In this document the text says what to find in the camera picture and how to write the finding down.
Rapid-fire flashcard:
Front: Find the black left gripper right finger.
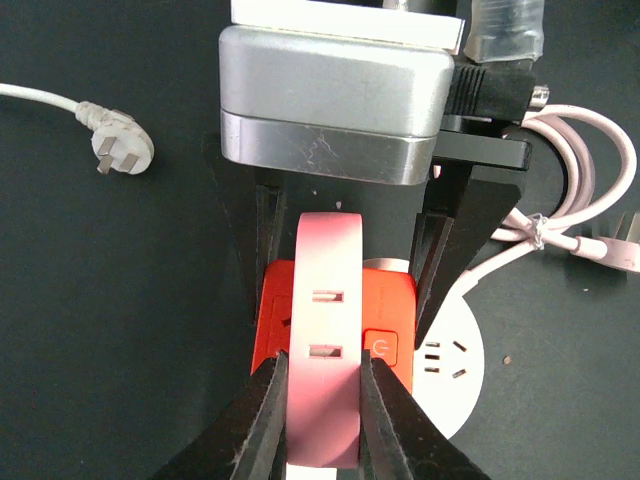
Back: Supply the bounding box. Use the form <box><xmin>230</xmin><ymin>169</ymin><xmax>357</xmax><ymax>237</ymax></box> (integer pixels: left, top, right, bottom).
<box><xmin>359</xmin><ymin>350</ymin><xmax>489</xmax><ymax>480</ymax></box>

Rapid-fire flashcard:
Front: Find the pink plug adapter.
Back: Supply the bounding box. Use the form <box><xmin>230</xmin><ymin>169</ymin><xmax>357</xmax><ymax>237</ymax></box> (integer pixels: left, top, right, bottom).
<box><xmin>285</xmin><ymin>212</ymin><xmax>363</xmax><ymax>469</ymax></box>

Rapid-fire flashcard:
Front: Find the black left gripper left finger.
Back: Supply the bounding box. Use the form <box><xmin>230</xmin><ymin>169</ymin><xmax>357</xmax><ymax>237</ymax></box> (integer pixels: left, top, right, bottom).
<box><xmin>151</xmin><ymin>352</ymin><xmax>288</xmax><ymax>480</ymax></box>

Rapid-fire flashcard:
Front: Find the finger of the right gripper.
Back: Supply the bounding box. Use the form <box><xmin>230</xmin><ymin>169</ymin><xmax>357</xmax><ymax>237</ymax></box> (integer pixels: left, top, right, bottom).
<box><xmin>202</xmin><ymin>134</ymin><xmax>287</xmax><ymax>321</ymax></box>

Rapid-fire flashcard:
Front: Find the white power strip cable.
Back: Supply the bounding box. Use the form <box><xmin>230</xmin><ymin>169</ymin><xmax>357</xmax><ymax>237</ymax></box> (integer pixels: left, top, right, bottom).
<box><xmin>0</xmin><ymin>82</ymin><xmax>154</xmax><ymax>176</ymax></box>

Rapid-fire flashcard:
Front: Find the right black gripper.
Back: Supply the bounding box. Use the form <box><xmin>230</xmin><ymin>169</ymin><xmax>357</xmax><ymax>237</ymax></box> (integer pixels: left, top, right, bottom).
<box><xmin>412</xmin><ymin>64</ymin><xmax>536</xmax><ymax>348</ymax></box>

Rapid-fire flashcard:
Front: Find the red plug adapter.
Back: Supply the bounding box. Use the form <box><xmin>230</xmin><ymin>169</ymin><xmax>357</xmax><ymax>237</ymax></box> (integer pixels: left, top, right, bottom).
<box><xmin>251</xmin><ymin>258</ymin><xmax>416</xmax><ymax>391</ymax></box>

